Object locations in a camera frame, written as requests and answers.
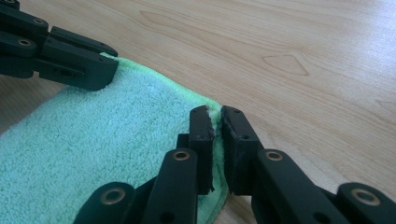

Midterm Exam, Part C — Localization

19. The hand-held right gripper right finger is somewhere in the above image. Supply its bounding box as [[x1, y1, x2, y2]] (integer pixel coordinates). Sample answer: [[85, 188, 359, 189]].
[[219, 105, 266, 197]]

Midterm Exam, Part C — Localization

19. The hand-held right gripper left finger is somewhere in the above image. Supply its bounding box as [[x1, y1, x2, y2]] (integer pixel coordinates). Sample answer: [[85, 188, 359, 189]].
[[188, 105, 217, 196]]

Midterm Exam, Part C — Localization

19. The green microfiber cloth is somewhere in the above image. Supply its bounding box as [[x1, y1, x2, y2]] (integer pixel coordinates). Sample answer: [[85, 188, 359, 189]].
[[0, 51, 231, 224]]

